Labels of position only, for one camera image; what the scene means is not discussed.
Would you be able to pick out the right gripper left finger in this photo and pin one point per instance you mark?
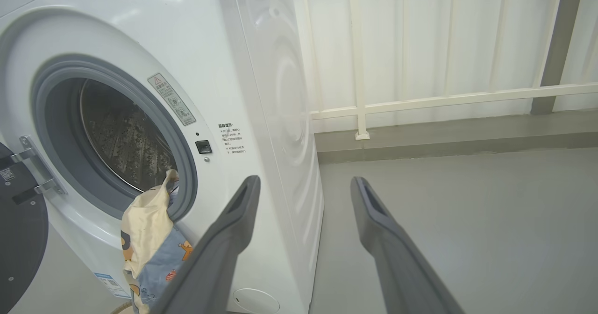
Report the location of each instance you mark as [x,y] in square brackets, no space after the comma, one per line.
[219,253]

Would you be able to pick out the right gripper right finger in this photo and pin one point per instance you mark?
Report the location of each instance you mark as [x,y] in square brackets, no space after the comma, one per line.
[397,258]

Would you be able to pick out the blue cartoon print garment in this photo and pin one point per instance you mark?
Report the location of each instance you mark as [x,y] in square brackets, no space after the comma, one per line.
[161,269]

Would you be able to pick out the cream garment with black print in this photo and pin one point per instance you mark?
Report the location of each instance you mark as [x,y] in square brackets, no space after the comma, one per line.
[147,225]

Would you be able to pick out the black round glass washer door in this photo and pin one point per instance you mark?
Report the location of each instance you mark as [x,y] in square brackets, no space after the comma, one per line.
[21,239]

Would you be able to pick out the black door lock latch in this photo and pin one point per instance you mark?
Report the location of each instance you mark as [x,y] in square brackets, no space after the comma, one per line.
[203,146]

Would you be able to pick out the cream plastic laundry basket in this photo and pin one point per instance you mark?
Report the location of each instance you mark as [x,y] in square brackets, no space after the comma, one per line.
[119,309]

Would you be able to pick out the grey rubber door gasket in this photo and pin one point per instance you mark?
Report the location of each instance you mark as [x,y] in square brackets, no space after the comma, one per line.
[60,132]

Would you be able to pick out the white front-load washing machine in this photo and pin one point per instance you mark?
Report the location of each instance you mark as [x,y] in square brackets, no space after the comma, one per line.
[224,47]

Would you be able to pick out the metal door hinge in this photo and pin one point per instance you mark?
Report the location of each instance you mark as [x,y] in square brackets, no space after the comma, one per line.
[35,162]

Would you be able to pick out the round white filter cover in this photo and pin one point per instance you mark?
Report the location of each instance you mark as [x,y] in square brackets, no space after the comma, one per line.
[254,302]

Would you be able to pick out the blue energy label sticker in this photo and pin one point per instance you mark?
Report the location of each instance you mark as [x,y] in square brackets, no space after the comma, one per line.
[112,285]

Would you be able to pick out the steel washer drum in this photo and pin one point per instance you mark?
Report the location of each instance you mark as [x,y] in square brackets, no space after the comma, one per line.
[126,136]

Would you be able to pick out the grey warning sticker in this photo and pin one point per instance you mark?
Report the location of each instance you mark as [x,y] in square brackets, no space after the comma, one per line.
[172,99]

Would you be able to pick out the white metal railing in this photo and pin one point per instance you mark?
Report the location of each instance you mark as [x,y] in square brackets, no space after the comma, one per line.
[358,47]

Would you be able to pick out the grey pillar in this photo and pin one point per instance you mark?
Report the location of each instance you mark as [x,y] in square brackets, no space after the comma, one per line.
[558,47]

